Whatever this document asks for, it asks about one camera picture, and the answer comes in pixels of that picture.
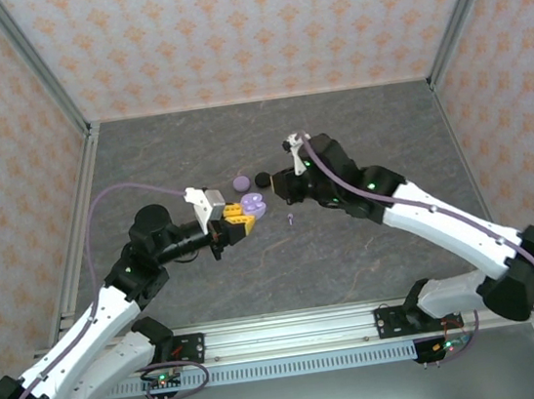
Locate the controller board with LED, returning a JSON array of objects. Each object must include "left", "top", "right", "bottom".
[
  {"left": 412, "top": 332, "right": 477, "bottom": 367},
  {"left": 142, "top": 368, "right": 185, "bottom": 399}
]

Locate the white grey left wrist camera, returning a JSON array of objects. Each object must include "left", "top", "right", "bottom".
[{"left": 183, "top": 181, "right": 230, "bottom": 235}]

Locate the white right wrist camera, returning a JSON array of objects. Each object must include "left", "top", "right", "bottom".
[{"left": 280, "top": 129, "right": 316, "bottom": 179}]

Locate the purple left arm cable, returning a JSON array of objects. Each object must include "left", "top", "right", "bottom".
[{"left": 0, "top": 174, "right": 215, "bottom": 399}]

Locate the aluminium side rail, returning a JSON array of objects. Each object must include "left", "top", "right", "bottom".
[
  {"left": 24, "top": 122, "right": 127, "bottom": 337},
  {"left": 428, "top": 73, "right": 526, "bottom": 293}
]

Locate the wide aluminium base rail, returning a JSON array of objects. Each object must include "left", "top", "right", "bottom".
[{"left": 32, "top": 278, "right": 534, "bottom": 389}]

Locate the slotted grey cable duct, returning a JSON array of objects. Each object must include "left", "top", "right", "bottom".
[{"left": 91, "top": 339, "right": 422, "bottom": 399}]

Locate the thin purple cable loop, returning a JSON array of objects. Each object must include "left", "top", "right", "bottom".
[
  {"left": 138, "top": 356, "right": 212, "bottom": 399},
  {"left": 429, "top": 308, "right": 486, "bottom": 366}
]

